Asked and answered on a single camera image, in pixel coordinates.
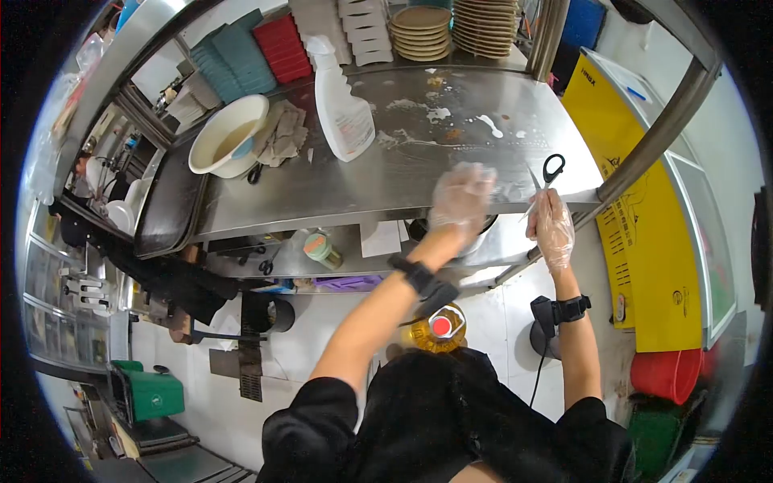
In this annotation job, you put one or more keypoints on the person's right hand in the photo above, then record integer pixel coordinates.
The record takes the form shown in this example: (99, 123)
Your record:
(552, 232)

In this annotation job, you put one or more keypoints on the person's left hand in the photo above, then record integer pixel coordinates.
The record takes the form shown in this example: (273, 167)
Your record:
(459, 202)

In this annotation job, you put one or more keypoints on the person's left fingers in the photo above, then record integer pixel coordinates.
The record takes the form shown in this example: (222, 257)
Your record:
(474, 176)

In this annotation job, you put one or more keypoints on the person's right fingers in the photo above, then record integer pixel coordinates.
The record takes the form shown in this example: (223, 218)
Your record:
(538, 211)

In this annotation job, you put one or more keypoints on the stainless steel work table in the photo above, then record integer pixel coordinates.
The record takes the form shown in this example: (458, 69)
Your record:
(386, 175)

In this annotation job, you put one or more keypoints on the black wrist band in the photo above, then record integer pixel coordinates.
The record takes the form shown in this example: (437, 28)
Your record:
(426, 284)
(558, 313)

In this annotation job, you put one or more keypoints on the white paper sheet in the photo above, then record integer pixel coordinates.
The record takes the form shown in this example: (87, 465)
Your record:
(380, 238)

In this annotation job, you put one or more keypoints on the yellow chest freezer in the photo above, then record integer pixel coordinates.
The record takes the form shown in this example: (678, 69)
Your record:
(655, 205)

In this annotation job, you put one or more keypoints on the black round bin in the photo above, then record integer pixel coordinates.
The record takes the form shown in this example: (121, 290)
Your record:
(543, 341)

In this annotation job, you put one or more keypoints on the white spray bottle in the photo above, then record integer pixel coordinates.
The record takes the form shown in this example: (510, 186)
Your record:
(341, 108)

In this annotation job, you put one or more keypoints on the stack of striped plates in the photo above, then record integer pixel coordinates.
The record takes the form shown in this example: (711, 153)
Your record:
(486, 27)

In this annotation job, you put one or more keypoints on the stack of tan plates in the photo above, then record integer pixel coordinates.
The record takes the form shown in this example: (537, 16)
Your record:
(421, 33)

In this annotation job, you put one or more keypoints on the oil bottle with red cap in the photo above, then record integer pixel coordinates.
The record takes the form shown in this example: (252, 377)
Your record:
(439, 329)

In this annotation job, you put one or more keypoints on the purple plastic tray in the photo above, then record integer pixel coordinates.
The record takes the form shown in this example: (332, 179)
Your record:
(347, 282)

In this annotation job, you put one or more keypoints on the jar with orange green lid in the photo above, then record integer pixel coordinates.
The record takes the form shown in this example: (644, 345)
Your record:
(321, 249)

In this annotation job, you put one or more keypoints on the stack of white containers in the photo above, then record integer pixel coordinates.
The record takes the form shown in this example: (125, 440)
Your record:
(356, 30)

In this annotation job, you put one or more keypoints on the brown rag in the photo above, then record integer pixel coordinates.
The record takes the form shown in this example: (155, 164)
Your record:
(281, 134)

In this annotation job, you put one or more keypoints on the red bucket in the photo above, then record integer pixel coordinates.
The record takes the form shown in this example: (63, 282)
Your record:
(664, 374)

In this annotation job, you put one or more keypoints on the small black scissors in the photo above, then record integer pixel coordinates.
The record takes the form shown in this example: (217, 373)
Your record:
(269, 263)

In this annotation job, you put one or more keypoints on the stack of red trays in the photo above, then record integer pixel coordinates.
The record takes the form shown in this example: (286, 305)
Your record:
(282, 48)

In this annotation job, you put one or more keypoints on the blue scoop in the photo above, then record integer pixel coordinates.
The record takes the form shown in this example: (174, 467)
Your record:
(243, 148)

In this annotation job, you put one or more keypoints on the person's body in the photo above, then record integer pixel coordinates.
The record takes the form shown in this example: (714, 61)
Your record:
(435, 422)

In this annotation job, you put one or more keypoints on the black bucket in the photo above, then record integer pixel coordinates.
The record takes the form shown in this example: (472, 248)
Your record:
(275, 314)

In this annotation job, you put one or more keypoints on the cream plastic basin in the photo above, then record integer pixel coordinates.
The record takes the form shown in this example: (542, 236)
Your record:
(226, 145)

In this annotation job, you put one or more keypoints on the green bin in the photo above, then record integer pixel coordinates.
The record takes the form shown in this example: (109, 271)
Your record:
(655, 436)

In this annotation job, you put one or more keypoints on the stack of teal trays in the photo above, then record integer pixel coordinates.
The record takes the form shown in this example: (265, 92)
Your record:
(232, 60)

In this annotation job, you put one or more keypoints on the black floor drain grate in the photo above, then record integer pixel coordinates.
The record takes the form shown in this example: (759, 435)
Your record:
(250, 368)

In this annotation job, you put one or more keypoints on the dark brown tray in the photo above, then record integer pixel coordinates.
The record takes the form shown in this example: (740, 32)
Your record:
(169, 208)

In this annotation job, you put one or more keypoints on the green box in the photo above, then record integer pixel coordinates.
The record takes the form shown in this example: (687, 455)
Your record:
(151, 393)

